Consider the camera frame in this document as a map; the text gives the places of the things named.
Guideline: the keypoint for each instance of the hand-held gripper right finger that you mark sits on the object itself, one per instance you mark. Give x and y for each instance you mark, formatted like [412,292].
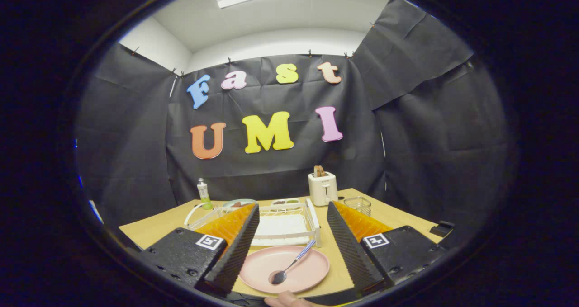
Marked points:
[350,248]

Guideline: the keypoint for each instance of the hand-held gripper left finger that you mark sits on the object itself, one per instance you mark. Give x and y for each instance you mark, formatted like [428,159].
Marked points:
[235,257]

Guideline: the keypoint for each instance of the clear basket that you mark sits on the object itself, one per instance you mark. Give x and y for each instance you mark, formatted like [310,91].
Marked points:
[358,206]

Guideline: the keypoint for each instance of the pink plate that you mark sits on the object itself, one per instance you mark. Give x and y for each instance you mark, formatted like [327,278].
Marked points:
[307,271]

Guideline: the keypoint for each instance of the white dish rack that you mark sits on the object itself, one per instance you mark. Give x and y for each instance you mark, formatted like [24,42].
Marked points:
[282,228]

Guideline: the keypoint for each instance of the green plate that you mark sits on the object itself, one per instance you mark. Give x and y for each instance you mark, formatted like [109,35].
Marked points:
[246,201]

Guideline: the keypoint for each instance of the cream toaster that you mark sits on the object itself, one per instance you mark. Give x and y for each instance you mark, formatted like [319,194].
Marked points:
[322,191]

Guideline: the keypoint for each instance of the small green-capped bottle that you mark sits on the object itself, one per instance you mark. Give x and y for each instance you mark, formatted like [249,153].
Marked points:
[203,193]

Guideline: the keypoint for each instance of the slice of toast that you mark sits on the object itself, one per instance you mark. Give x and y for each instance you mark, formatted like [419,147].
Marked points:
[319,171]

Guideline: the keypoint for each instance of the small black block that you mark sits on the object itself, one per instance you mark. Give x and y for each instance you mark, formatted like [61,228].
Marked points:
[442,229]

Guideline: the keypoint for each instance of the black backdrop cloth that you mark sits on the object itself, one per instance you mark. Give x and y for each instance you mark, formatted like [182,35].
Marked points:
[443,139]

